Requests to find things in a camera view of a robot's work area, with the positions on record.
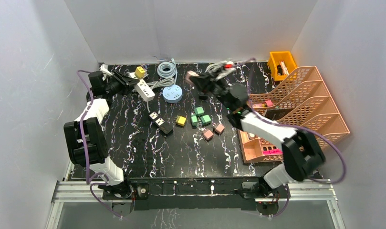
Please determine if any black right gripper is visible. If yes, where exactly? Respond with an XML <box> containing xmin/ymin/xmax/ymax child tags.
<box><xmin>190</xmin><ymin>69</ymin><xmax>234</xmax><ymax>112</ymax></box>

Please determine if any white power strip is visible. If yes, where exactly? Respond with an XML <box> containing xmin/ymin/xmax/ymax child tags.
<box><xmin>128</xmin><ymin>73</ymin><xmax>155</xmax><ymax>102</ymax></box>

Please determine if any black short power strip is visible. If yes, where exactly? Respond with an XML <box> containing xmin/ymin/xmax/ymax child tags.
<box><xmin>198</xmin><ymin>92</ymin><xmax>208</xmax><ymax>100</ymax></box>

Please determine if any salmon pink usb plug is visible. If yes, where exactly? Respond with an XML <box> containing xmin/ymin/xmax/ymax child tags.
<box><xmin>213</xmin><ymin>123</ymin><xmax>225</xmax><ymax>135</ymax></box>

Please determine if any round light blue socket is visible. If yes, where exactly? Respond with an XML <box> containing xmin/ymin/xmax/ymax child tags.
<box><xmin>162</xmin><ymin>84</ymin><xmax>183</xmax><ymax>104</ymax></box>

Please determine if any mauve pink usb plug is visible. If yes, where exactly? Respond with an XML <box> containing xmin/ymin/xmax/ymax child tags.
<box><xmin>202</xmin><ymin>129</ymin><xmax>214</xmax><ymax>141</ymax></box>

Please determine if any yellow usb plug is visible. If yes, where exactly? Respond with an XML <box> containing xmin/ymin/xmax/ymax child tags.
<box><xmin>176</xmin><ymin>115</ymin><xmax>187</xmax><ymax>127</ymax></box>

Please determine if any black long power strip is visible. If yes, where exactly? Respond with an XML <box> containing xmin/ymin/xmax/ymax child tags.
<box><xmin>149</xmin><ymin>111</ymin><xmax>173</xmax><ymax>136</ymax></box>

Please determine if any green usb plug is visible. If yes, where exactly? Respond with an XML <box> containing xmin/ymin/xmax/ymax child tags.
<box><xmin>190</xmin><ymin>114</ymin><xmax>198</xmax><ymax>126</ymax></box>

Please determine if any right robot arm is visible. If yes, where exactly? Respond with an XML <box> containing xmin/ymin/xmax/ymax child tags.
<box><xmin>185</xmin><ymin>71</ymin><xmax>326</xmax><ymax>198</ymax></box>

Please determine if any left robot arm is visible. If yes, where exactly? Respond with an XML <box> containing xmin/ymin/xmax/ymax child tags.
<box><xmin>63</xmin><ymin>71</ymin><xmax>138</xmax><ymax>198</ymax></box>

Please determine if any peach compartment tray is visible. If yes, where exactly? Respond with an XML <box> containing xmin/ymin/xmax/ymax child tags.
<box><xmin>238</xmin><ymin>130</ymin><xmax>283</xmax><ymax>164</ymax></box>

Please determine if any orange plastic bin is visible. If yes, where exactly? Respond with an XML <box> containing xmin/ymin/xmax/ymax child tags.
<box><xmin>268</xmin><ymin>51</ymin><xmax>297</xmax><ymax>82</ymax></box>

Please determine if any magenta item in tray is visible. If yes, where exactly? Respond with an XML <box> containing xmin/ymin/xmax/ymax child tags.
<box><xmin>262</xmin><ymin>149</ymin><xmax>282</xmax><ymax>155</ymax></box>

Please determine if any peach mesh file organizer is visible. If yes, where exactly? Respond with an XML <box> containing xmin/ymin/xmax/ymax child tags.
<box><xmin>250</xmin><ymin>66</ymin><xmax>350</xmax><ymax>143</ymax></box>

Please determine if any grey coiled power cable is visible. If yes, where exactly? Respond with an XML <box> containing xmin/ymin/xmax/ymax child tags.
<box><xmin>205</xmin><ymin>59</ymin><xmax>235</xmax><ymax>74</ymax></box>

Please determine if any light blue coiled cable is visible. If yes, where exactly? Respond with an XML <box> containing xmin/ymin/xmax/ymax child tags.
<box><xmin>156</xmin><ymin>59</ymin><xmax>178</xmax><ymax>80</ymax></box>

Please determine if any white coiled cable left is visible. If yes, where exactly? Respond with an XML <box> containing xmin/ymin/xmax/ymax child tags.
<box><xmin>146</xmin><ymin>77</ymin><xmax>177</xmax><ymax>115</ymax></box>

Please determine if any aluminium frame rail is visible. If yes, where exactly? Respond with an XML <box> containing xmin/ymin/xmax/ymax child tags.
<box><xmin>46</xmin><ymin>177</ymin><xmax>345</xmax><ymax>229</ymax></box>

